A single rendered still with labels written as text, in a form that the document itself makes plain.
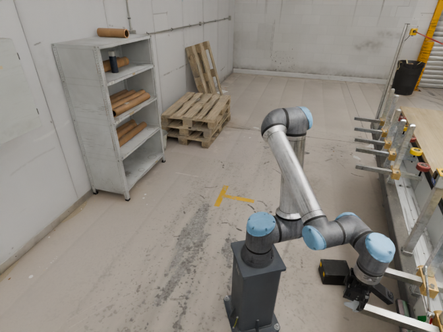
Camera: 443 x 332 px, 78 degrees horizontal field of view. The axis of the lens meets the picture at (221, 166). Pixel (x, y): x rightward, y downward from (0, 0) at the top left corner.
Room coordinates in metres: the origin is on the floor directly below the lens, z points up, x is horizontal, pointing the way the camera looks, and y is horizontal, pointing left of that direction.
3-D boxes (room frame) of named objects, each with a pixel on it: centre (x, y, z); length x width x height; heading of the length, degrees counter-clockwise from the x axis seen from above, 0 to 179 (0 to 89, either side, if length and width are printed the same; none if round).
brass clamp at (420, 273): (0.79, -0.92, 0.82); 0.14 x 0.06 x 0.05; 159
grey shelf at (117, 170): (2.83, 1.09, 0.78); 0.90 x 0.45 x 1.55; 164
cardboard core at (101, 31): (2.94, 1.07, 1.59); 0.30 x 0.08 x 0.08; 74
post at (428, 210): (1.05, -1.02, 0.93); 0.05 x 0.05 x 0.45; 69
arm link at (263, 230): (1.11, -0.22, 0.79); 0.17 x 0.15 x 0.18; 106
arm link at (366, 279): (0.65, -0.53, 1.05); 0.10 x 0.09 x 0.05; 159
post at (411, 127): (1.74, -1.29, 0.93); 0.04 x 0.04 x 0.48; 69
